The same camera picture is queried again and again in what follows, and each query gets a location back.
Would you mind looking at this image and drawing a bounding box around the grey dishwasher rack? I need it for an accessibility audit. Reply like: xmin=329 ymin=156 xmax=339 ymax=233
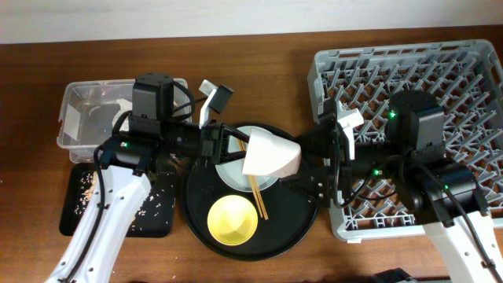
xmin=307 ymin=40 xmax=502 ymax=241

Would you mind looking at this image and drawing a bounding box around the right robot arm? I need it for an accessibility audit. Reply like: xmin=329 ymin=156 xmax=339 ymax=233
xmin=280 ymin=90 xmax=502 ymax=282

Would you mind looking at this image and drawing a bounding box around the round black serving tray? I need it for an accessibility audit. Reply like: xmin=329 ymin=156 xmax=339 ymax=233
xmin=179 ymin=121 xmax=321 ymax=261

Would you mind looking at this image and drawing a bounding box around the wooden chopstick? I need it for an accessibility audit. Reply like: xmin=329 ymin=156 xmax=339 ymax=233
xmin=237 ymin=137 xmax=270 ymax=221
xmin=248 ymin=175 xmax=263 ymax=219

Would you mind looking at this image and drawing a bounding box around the food scraps and rice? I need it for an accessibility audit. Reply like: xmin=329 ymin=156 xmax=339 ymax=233
xmin=72 ymin=171 xmax=170 ymax=233

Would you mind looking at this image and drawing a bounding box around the white tissue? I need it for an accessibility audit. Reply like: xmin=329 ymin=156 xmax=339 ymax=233
xmin=112 ymin=98 xmax=132 ymax=131

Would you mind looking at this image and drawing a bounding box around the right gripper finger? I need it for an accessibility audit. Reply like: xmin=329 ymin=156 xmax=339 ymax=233
xmin=295 ymin=133 xmax=318 ymax=156
xmin=280 ymin=175 xmax=321 ymax=199

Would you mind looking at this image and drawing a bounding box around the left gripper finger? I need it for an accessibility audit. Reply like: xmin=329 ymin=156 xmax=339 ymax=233
xmin=223 ymin=123 xmax=250 ymax=142
xmin=219 ymin=151 xmax=246 ymax=164

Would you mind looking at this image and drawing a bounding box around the clear plastic waste bin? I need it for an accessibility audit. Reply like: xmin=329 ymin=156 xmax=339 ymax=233
xmin=56 ymin=77 xmax=193 ymax=164

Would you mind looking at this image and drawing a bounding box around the pink cup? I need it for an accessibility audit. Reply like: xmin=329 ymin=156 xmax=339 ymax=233
xmin=242 ymin=128 xmax=302 ymax=178

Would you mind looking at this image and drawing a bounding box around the black rectangular tray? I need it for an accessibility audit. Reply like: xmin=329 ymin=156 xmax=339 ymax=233
xmin=58 ymin=162 xmax=178 ymax=239

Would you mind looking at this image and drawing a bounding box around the yellow bowl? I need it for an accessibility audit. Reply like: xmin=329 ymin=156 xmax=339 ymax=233
xmin=207 ymin=195 xmax=259 ymax=246

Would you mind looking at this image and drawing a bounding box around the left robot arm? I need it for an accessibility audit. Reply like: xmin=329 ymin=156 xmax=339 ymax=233
xmin=48 ymin=73 xmax=249 ymax=282

